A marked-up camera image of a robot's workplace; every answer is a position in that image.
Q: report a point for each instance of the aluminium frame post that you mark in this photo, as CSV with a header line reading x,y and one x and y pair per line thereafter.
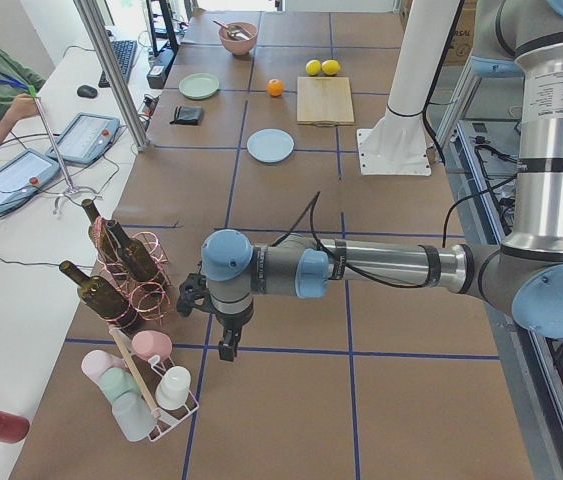
x,y
93,22

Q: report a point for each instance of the yellow lemon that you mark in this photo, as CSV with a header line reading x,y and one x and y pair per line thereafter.
x,y
330,67
313,67

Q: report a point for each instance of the upper yellow lemon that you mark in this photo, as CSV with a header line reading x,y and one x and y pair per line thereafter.
x,y
330,67

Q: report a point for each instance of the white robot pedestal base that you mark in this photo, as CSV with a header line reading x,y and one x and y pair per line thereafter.
x,y
396,145

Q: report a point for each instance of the light pink cup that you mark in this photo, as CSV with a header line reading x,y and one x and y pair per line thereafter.
x,y
96,362

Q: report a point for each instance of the lower dark wine bottle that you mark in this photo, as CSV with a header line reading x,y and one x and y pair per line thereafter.
x,y
104,299

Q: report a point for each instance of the pale grey cup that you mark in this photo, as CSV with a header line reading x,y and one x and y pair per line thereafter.
x,y
133,416

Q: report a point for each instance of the metal scoop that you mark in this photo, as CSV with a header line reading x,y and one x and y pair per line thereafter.
x,y
234,31

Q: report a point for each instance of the white wire cup rack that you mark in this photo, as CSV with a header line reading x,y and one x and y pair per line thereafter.
x,y
152,372

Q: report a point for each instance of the lower yellow lemon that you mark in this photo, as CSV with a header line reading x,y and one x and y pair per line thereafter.
x,y
313,67

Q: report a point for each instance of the dark wine bottle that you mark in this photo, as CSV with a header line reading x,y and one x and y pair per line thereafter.
x,y
102,241
134,255
104,299

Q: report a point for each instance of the metal stand rod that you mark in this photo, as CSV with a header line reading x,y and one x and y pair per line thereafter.
x,y
71,189

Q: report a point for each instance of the near teach pendant tablet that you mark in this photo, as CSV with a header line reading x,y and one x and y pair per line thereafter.
x,y
23,176

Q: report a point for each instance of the far teach pendant tablet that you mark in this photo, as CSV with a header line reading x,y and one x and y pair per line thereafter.
x,y
87,137

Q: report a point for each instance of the upper dark wine bottle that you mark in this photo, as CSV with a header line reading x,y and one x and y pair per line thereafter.
x,y
134,255

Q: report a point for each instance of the wooden rack handle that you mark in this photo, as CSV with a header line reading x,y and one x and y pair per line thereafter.
x,y
127,357

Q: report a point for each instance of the white cup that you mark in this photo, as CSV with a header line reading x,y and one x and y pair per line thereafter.
x,y
173,389

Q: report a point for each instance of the black keyboard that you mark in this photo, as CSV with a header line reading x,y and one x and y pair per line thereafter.
x,y
125,51

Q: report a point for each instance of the orange mandarin fruit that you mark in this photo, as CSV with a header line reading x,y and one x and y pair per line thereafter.
x,y
275,87

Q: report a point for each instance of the teach pendant tablet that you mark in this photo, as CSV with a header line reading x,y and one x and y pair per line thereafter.
x,y
87,137
23,176

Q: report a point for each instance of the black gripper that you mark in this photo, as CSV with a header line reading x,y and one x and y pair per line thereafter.
x,y
231,325

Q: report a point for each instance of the pale green plate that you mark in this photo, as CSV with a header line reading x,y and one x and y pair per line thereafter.
x,y
199,86

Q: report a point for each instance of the pink bowl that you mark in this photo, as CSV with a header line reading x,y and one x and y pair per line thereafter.
x,y
239,47

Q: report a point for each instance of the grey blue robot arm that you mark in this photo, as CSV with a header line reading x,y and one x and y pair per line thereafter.
x,y
522,277

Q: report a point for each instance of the pale blue plate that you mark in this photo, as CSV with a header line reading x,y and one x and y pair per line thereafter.
x,y
270,145

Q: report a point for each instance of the copper wire bottle rack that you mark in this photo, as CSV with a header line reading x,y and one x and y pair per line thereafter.
x,y
152,305

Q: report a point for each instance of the mint green cup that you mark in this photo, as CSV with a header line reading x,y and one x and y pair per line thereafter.
x,y
115,382

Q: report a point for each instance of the folded grey cloth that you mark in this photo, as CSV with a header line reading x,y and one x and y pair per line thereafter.
x,y
187,115

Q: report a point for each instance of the bamboo cutting board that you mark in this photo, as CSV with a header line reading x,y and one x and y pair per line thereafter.
x,y
324,101

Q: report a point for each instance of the black computer mouse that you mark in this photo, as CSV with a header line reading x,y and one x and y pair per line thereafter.
x,y
87,91

